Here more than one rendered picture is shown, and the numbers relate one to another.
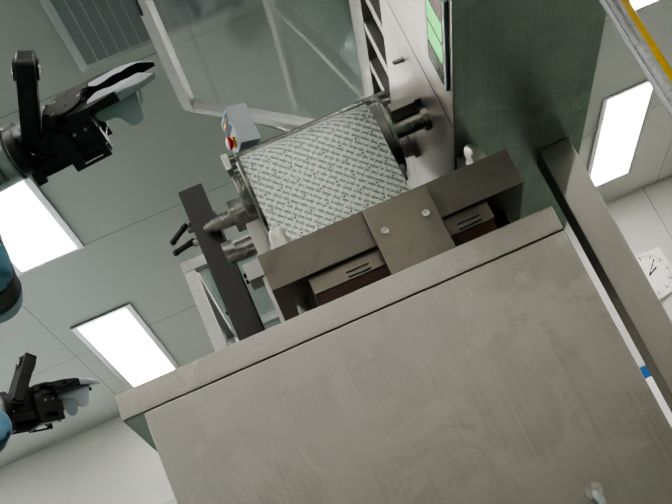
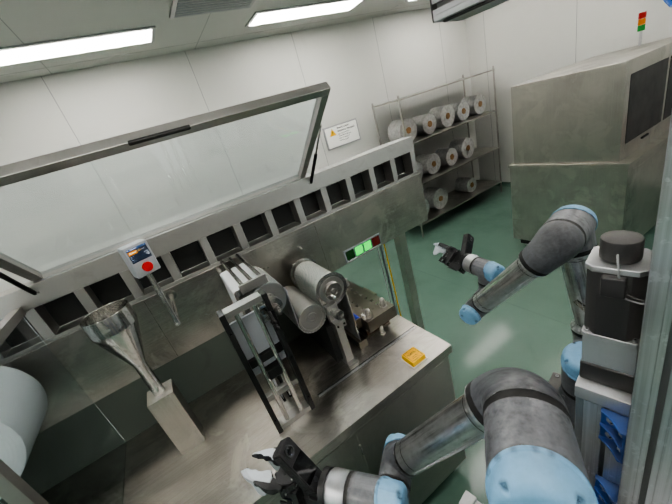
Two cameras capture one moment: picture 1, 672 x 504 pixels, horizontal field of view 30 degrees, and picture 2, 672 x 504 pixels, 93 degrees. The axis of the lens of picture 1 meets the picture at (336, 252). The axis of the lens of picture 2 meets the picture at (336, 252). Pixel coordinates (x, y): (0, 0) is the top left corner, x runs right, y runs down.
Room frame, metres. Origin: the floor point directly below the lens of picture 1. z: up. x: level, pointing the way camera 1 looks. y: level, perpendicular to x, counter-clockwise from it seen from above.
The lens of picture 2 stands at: (2.31, 1.18, 1.90)
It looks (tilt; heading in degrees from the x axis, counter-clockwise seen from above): 23 degrees down; 248
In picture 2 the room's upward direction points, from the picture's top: 17 degrees counter-clockwise
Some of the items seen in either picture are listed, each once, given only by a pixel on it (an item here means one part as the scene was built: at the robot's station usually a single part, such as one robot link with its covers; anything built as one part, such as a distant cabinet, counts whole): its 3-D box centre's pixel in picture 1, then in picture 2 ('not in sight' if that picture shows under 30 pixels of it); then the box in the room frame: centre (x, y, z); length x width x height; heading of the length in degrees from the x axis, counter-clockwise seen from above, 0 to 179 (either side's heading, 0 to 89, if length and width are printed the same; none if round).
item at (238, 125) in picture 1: (237, 131); (140, 258); (2.50, 0.09, 1.66); 0.07 x 0.07 x 0.10; 22
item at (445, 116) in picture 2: not in sight; (443, 152); (-1.21, -2.41, 0.92); 1.83 x 0.53 x 1.85; 3
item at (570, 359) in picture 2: not in sight; (585, 368); (1.48, 0.78, 0.98); 0.13 x 0.12 x 0.14; 14
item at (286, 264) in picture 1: (393, 238); (357, 303); (1.78, -0.09, 1.00); 0.40 x 0.16 x 0.06; 93
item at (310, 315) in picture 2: not in sight; (299, 307); (2.08, -0.03, 1.17); 0.26 x 0.12 x 0.12; 93
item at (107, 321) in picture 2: not in sight; (109, 319); (2.67, 0.02, 1.50); 0.14 x 0.14 x 0.06
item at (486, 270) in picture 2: not in sight; (487, 270); (1.44, 0.42, 1.20); 0.11 x 0.08 x 0.09; 84
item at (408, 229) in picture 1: (409, 231); not in sight; (1.69, -0.11, 0.96); 0.10 x 0.03 x 0.11; 93
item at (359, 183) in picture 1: (344, 218); (337, 299); (1.90, -0.04, 1.11); 0.23 x 0.01 x 0.18; 93
